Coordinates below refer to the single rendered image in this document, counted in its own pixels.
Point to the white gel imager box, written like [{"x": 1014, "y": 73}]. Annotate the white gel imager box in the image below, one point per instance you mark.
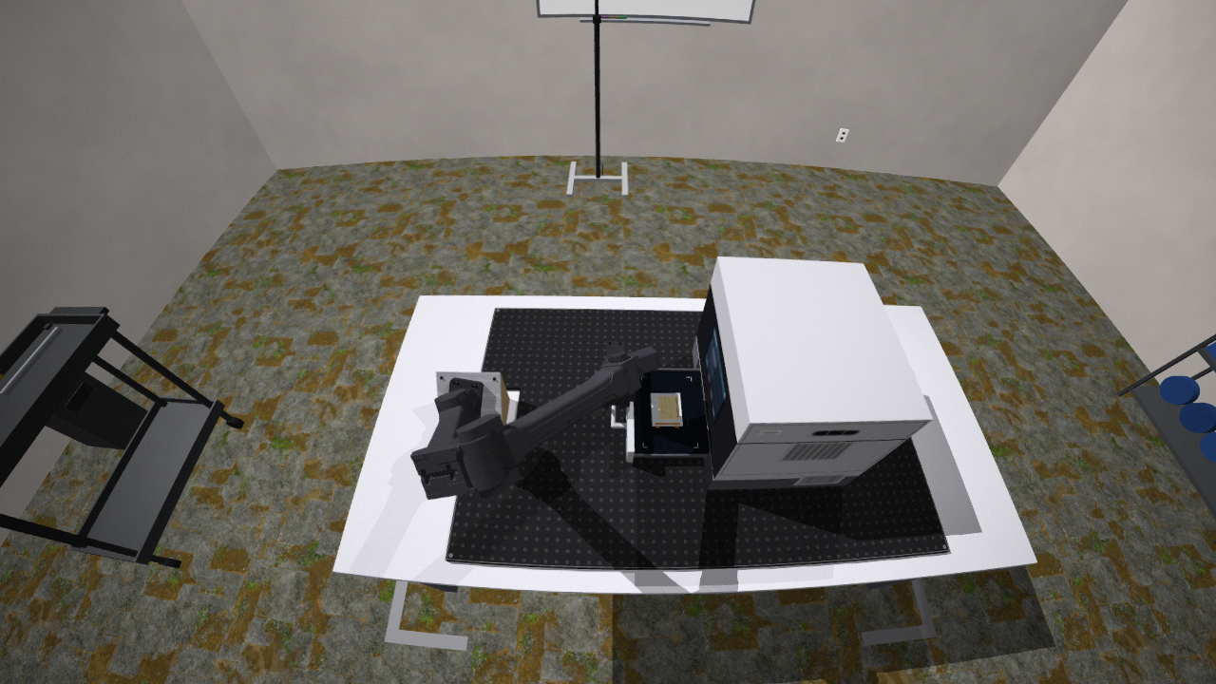
[{"x": 804, "y": 380}]

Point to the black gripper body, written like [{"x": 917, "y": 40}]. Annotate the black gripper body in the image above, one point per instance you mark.
[{"x": 625, "y": 401}]

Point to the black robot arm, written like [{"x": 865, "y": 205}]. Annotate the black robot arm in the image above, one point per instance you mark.
[{"x": 488, "y": 463}]

